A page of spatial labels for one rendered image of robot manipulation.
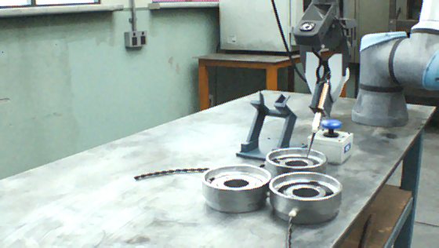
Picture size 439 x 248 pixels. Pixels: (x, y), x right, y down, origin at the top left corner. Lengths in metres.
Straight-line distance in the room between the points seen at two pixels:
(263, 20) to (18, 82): 1.62
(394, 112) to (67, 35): 1.71
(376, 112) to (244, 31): 2.05
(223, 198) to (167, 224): 0.09
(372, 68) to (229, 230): 0.67
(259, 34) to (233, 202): 2.45
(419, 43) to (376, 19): 3.43
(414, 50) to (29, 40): 1.72
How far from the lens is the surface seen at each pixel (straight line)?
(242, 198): 0.64
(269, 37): 3.01
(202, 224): 0.63
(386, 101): 1.16
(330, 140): 0.86
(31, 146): 2.30
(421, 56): 1.07
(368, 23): 4.53
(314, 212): 0.62
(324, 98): 0.81
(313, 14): 0.79
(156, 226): 0.63
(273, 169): 0.74
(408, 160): 1.42
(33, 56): 2.26
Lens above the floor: 1.09
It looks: 14 degrees down
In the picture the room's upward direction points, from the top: 2 degrees counter-clockwise
